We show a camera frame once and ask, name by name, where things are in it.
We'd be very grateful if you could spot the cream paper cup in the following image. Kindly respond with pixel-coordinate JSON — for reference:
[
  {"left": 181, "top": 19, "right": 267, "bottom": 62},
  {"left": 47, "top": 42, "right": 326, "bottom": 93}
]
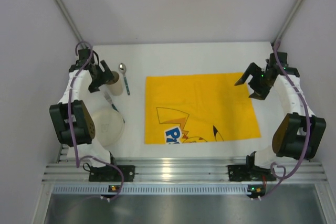
[{"left": 109, "top": 71, "right": 123, "bottom": 96}]

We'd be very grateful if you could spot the cream upturned bowl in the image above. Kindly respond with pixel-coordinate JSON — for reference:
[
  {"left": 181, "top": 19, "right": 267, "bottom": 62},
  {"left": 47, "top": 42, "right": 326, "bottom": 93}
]
[{"left": 91, "top": 107, "right": 124, "bottom": 148}]

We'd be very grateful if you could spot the yellow printed cloth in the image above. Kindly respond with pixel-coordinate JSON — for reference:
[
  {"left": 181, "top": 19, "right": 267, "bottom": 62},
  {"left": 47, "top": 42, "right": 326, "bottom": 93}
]
[{"left": 144, "top": 72, "right": 261, "bottom": 145}]

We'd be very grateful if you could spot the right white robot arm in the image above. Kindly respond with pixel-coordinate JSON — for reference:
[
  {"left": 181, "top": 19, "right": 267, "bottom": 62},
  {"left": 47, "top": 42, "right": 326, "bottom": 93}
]
[{"left": 236, "top": 52, "right": 327, "bottom": 180}]

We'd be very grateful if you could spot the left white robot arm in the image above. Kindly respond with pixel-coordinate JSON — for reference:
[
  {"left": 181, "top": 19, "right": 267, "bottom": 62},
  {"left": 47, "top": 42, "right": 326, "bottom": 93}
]
[{"left": 49, "top": 46, "right": 116, "bottom": 169}]

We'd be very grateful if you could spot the metal fork green handle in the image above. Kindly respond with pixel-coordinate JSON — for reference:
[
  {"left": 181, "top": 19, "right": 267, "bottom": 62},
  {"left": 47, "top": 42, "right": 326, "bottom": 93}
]
[{"left": 103, "top": 91, "right": 121, "bottom": 114}]

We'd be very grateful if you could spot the metal spoon green handle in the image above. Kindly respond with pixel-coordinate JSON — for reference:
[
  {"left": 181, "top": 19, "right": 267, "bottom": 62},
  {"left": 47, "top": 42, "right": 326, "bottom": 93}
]
[{"left": 119, "top": 63, "right": 130, "bottom": 95}]

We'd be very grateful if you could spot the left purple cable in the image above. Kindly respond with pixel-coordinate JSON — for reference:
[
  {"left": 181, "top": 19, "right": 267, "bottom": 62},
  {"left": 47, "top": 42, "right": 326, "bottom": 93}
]
[{"left": 67, "top": 41, "right": 125, "bottom": 201}]

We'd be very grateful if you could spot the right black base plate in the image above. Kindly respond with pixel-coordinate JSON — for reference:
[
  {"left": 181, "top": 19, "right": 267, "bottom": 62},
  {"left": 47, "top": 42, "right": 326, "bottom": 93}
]
[{"left": 227, "top": 165, "right": 276, "bottom": 182}]

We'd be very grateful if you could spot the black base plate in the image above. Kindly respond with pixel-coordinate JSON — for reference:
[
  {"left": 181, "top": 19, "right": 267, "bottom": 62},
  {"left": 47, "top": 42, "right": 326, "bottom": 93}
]
[
  {"left": 83, "top": 165, "right": 135, "bottom": 182},
  {"left": 227, "top": 165, "right": 276, "bottom": 182}
]

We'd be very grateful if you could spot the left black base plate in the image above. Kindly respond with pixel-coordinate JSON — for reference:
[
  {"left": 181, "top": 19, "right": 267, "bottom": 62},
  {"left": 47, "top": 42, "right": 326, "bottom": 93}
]
[{"left": 83, "top": 165, "right": 135, "bottom": 182}]

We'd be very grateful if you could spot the aluminium mounting rail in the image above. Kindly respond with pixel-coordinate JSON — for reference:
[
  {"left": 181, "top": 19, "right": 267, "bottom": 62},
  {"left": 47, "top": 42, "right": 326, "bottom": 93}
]
[{"left": 42, "top": 158, "right": 327, "bottom": 184}]

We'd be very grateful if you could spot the right aluminium corner post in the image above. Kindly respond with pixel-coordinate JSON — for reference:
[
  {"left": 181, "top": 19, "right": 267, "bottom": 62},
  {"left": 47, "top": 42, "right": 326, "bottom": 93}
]
[{"left": 271, "top": 0, "right": 305, "bottom": 47}]

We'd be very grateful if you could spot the aluminium corner post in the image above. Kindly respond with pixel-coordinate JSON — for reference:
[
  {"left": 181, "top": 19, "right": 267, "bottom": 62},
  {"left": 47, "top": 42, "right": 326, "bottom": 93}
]
[
  {"left": 271, "top": 0, "right": 305, "bottom": 47},
  {"left": 53, "top": 0, "right": 83, "bottom": 42}
]

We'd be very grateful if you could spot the slotted cable duct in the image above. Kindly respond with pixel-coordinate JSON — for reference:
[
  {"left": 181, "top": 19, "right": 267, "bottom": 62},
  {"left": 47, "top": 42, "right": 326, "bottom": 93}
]
[{"left": 52, "top": 184, "right": 266, "bottom": 196}]

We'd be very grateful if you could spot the left aluminium corner post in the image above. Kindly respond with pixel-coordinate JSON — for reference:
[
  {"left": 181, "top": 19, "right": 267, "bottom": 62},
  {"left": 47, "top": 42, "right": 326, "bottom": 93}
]
[{"left": 53, "top": 0, "right": 83, "bottom": 42}]

